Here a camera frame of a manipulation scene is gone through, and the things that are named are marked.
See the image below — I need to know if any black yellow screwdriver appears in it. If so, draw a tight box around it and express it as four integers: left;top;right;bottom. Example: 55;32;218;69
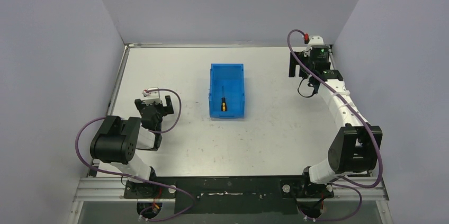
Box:
221;86;227;112

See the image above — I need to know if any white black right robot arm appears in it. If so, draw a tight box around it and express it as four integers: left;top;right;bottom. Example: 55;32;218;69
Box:
289;46;384;197

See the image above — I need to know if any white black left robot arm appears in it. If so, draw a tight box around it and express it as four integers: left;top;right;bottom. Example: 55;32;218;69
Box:
90;95;174;198

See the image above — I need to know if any blue plastic bin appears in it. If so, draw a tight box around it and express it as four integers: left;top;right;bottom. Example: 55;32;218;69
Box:
208;64;245;119

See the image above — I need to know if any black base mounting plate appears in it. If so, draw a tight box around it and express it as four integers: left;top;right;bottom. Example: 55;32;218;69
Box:
123;175;334;214

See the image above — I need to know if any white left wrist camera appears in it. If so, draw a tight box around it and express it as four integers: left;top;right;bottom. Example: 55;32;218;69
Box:
142;87;160;101

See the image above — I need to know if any aluminium frame rail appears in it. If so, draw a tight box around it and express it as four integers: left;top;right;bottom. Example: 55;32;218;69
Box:
74;176;389;202

